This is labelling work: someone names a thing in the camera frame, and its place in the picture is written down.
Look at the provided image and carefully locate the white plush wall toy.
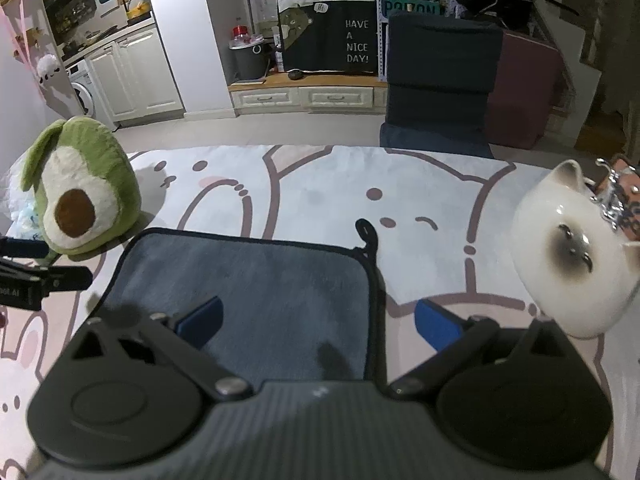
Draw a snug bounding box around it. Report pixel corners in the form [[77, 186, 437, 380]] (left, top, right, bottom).
[[36, 54, 65, 82]]

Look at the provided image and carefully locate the green avocado plush toy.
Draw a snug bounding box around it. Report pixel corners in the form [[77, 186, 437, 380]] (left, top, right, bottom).
[[22, 115, 144, 262]]

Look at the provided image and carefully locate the clear plastic bag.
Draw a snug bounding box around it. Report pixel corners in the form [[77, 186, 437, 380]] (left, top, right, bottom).
[[0, 157, 48, 242]]

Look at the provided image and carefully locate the low wooden drawer cabinet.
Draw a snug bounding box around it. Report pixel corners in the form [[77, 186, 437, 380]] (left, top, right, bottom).
[[227, 72, 389, 115]]

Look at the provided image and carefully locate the white washing machine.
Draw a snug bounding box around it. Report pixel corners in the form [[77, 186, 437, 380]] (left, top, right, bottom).
[[64, 61, 100, 117]]

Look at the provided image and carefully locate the white cat plush toy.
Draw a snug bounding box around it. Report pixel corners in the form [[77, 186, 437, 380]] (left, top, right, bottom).
[[511, 159, 640, 339]]

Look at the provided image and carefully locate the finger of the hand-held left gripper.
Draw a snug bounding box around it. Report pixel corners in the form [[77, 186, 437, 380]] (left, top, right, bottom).
[[0, 236, 50, 260], [0, 258, 95, 295]]

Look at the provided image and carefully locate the maroon cushion block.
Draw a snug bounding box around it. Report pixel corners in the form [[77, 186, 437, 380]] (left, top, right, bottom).
[[486, 29, 565, 150]]

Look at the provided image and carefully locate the grey trash can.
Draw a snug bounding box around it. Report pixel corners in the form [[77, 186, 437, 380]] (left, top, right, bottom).
[[229, 39, 274, 82]]

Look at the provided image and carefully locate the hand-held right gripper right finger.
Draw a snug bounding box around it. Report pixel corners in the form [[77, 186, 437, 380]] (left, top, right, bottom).
[[387, 299, 574, 401]]

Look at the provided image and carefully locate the printed cartoon blanket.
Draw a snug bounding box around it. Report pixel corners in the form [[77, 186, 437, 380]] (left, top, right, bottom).
[[0, 144, 640, 480]]

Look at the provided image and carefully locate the grey towel with black edging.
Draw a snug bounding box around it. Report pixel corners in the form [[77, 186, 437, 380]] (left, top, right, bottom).
[[74, 219, 390, 397]]

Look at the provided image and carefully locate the green sign board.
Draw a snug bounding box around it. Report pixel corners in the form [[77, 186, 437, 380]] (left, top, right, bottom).
[[381, 0, 445, 20]]

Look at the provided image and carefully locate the dark blue folding floor chair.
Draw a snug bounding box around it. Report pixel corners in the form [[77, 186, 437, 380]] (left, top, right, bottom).
[[378, 10, 505, 159]]

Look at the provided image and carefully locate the white kitchen cabinet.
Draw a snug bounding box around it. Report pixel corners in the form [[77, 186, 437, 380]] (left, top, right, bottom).
[[84, 22, 185, 127]]

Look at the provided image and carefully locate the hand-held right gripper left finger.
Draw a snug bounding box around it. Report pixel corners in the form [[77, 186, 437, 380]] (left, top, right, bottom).
[[70, 296, 253, 401]]

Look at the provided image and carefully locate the black printed cloth cover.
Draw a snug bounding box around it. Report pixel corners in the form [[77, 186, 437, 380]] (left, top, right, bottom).
[[276, 0, 379, 76]]

